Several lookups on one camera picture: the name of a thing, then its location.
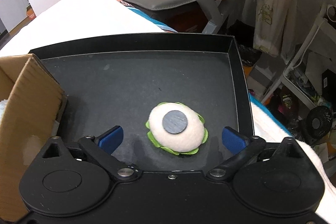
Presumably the black shallow tray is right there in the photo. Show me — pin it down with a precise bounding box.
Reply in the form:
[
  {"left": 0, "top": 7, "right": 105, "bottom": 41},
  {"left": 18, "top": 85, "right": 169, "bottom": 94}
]
[{"left": 31, "top": 32, "right": 254, "bottom": 171}]

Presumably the brown cardboard box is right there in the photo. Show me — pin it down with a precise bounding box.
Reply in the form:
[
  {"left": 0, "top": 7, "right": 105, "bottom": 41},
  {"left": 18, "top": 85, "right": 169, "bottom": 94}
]
[{"left": 1, "top": 54, "right": 66, "bottom": 222}]

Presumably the small black fan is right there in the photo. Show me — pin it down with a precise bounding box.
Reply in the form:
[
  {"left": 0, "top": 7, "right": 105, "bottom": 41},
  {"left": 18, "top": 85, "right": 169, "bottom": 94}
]
[{"left": 306, "top": 106, "right": 333, "bottom": 139}]

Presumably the white plastic bag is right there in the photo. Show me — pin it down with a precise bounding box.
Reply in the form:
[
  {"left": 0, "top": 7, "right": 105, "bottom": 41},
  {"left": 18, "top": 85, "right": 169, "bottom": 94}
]
[{"left": 253, "top": 0, "right": 297, "bottom": 63}]

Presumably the plush burger toy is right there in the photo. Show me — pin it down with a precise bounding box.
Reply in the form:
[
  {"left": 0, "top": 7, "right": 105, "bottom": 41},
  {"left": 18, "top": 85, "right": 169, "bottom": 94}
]
[{"left": 145, "top": 102, "right": 209, "bottom": 156}]

